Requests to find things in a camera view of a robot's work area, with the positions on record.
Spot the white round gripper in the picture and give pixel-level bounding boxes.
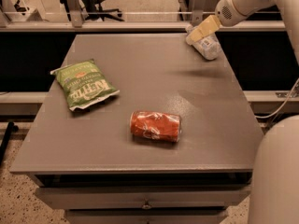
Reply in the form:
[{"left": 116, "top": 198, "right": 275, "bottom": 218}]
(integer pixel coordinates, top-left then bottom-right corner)
[{"left": 188, "top": 0, "right": 249, "bottom": 43}]

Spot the clear blue-label plastic bottle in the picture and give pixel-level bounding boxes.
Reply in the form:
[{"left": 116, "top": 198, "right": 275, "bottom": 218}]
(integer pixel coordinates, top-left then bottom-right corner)
[{"left": 186, "top": 34, "right": 221, "bottom": 61}]

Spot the red soda can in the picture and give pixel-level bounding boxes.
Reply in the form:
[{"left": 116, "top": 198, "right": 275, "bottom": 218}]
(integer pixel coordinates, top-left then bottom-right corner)
[{"left": 130, "top": 111, "right": 181, "bottom": 143}]

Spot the grey metal railing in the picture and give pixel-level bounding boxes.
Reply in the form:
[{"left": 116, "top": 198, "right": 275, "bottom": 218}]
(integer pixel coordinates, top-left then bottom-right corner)
[{"left": 0, "top": 0, "right": 286, "bottom": 34}]

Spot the green chip bag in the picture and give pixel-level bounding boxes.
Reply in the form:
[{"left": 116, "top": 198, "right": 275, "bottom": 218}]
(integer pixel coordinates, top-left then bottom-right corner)
[{"left": 50, "top": 59, "right": 120, "bottom": 111}]

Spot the upper grey drawer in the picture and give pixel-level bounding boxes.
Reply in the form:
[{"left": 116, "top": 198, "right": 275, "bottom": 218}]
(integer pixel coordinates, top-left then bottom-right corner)
[{"left": 36, "top": 186, "right": 250, "bottom": 210}]

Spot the grey drawer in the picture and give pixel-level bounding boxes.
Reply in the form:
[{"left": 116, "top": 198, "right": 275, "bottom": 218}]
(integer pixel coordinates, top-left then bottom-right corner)
[
  {"left": 36, "top": 186, "right": 250, "bottom": 210},
  {"left": 65, "top": 209, "right": 227, "bottom": 224}
]

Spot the metal drawer knob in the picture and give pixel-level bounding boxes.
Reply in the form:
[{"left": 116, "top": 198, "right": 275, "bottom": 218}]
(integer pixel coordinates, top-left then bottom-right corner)
[{"left": 141, "top": 201, "right": 152, "bottom": 210}]

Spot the black pole at left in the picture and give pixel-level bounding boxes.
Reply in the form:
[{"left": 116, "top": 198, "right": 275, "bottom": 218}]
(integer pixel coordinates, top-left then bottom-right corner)
[{"left": 0, "top": 122, "right": 19, "bottom": 164}]

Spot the lower grey drawer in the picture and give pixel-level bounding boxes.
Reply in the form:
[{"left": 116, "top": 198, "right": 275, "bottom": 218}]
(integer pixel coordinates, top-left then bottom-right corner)
[{"left": 65, "top": 209, "right": 227, "bottom": 224}]

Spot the white cable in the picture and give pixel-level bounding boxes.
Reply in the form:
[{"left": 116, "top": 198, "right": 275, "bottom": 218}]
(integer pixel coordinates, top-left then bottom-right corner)
[{"left": 253, "top": 77, "right": 299, "bottom": 119}]

